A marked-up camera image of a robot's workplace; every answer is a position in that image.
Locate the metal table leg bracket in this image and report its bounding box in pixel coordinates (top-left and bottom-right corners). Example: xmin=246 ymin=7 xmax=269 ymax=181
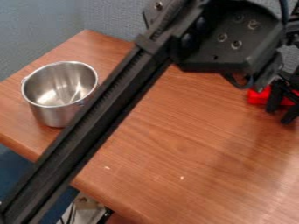
xmin=57 ymin=192 xmax=112 ymax=224

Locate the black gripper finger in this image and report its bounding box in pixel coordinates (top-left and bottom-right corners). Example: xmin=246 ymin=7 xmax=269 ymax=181
xmin=265 ymin=80 xmax=284 ymax=113
xmin=280 ymin=104 xmax=299 ymax=124

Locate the red rectangular block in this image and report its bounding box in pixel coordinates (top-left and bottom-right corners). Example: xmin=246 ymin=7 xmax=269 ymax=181
xmin=246 ymin=86 xmax=299 ymax=106

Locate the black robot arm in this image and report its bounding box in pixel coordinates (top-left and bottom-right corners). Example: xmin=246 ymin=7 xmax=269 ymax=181
xmin=0 ymin=0 xmax=299 ymax=224

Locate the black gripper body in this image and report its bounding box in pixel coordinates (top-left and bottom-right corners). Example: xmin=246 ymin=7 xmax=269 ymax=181
xmin=273 ymin=67 xmax=299 ymax=102

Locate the stainless steel pot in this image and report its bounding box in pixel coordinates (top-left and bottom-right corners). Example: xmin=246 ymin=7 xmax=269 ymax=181
xmin=21 ymin=61 xmax=98 ymax=128

